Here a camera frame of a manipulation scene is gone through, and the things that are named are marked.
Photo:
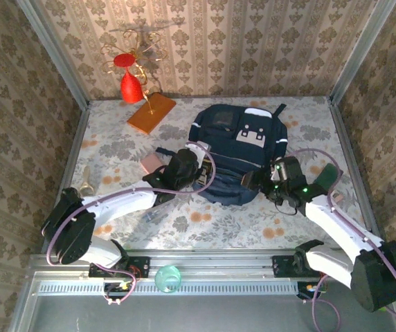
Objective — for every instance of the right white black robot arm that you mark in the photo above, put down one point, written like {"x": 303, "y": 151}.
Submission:
{"x": 333, "y": 224}

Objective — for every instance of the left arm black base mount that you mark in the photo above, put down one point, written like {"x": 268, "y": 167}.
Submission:
{"x": 141, "y": 265}

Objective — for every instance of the small pink white object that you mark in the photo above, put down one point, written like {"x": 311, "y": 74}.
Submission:
{"x": 338, "y": 199}

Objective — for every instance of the left aluminium side rail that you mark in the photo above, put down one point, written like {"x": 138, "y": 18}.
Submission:
{"x": 69, "y": 155}

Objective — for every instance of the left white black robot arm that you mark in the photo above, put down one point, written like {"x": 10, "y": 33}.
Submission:
{"x": 122, "y": 204}

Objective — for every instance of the navy blue backpack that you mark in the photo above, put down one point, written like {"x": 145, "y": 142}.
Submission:
{"x": 239, "y": 155}

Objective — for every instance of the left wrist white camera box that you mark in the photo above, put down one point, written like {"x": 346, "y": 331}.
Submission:
{"x": 198, "y": 150}

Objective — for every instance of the right aluminium side rail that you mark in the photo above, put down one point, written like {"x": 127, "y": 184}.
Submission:
{"x": 349, "y": 145}

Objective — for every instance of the aluminium side rail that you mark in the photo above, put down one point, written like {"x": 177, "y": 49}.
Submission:
{"x": 69, "y": 155}
{"x": 349, "y": 145}

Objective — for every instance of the left aluminium corner post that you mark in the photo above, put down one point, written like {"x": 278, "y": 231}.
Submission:
{"x": 56, "y": 55}

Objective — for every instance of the teal glass cup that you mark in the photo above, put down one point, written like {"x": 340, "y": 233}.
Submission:
{"x": 167, "y": 278}

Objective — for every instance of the red wine glass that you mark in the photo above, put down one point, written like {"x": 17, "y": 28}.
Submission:
{"x": 130, "y": 88}

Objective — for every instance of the clear plastic compass case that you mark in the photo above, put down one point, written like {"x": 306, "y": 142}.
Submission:
{"x": 156, "y": 214}

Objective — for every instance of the right aluminium corner post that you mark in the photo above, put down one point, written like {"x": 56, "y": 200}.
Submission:
{"x": 359, "y": 52}

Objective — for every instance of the orange wooden stand base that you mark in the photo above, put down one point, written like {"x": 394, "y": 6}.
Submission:
{"x": 149, "y": 117}

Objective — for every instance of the aluminium corner post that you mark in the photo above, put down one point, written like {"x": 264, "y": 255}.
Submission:
{"x": 359, "y": 52}
{"x": 56, "y": 55}

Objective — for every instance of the dark green pencil case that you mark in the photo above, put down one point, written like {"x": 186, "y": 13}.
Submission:
{"x": 327, "y": 174}

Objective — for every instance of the aluminium mounting rail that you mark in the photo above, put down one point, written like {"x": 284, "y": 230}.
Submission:
{"x": 212, "y": 264}

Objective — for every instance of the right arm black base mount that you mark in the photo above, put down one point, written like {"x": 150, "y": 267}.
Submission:
{"x": 282, "y": 266}

